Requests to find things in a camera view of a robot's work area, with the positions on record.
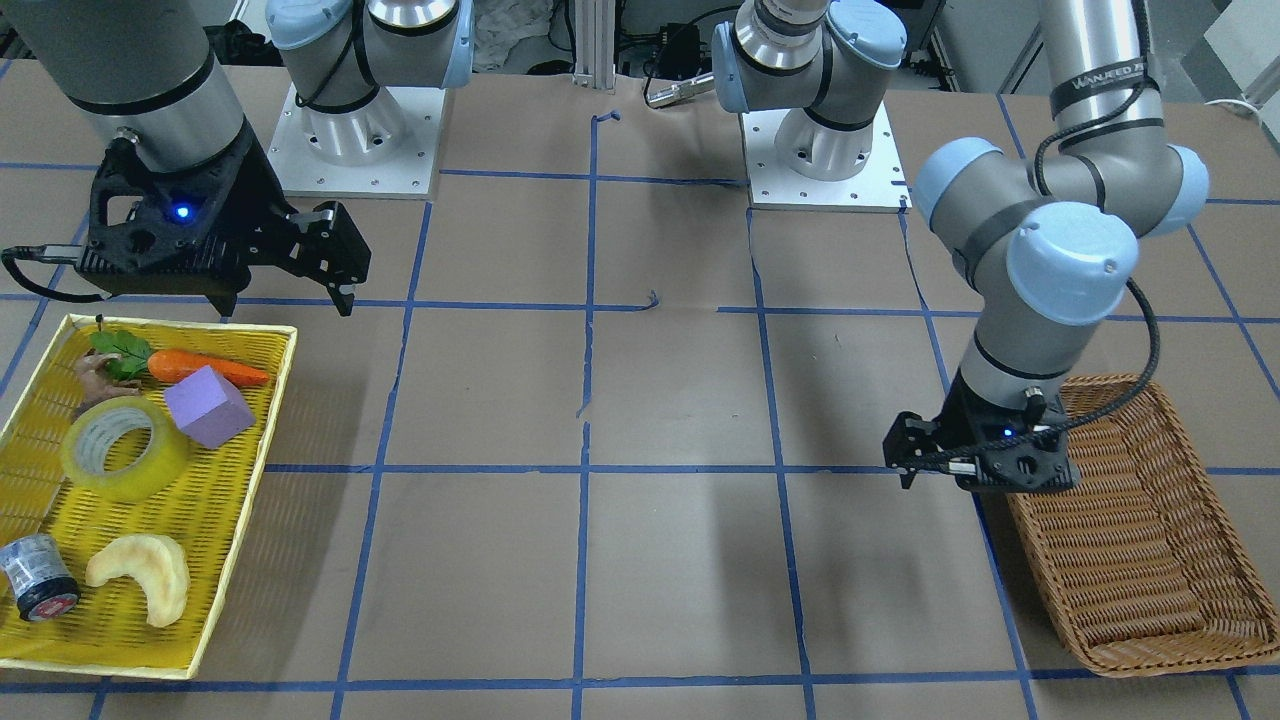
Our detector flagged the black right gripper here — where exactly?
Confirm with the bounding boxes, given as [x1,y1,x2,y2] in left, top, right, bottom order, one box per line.
[77,126,371,319]

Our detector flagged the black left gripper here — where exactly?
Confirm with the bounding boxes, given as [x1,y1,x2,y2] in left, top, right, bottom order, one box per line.
[882,374,1080,493]

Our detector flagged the yellow tape roll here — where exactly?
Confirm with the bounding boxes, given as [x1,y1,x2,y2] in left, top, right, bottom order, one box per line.
[58,396,189,502]

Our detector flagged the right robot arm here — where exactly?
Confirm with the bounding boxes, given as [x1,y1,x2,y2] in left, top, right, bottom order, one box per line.
[3,1,474,316]

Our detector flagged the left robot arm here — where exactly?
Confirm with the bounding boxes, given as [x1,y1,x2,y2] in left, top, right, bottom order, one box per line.
[710,1,1210,493]

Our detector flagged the orange toy carrot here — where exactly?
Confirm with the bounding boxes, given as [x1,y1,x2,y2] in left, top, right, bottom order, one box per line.
[90,331,273,388]

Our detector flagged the purple foam cube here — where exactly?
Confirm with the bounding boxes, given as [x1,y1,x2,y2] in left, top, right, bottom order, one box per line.
[163,365,257,448]

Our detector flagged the brown toy animal figure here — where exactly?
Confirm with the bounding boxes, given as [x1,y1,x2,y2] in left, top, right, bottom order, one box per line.
[72,351,142,419]

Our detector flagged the yellow woven tray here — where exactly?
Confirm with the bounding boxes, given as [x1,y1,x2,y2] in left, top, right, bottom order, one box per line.
[1,314,297,680]

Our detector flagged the brown wicker basket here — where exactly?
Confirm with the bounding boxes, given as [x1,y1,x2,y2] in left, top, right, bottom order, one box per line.
[1007,383,1279,678]

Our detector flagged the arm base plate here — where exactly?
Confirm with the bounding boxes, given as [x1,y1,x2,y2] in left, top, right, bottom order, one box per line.
[739,105,911,213]
[265,87,451,200]

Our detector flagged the aluminium frame post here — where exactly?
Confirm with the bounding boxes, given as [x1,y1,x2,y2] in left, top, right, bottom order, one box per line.
[572,0,617,94]

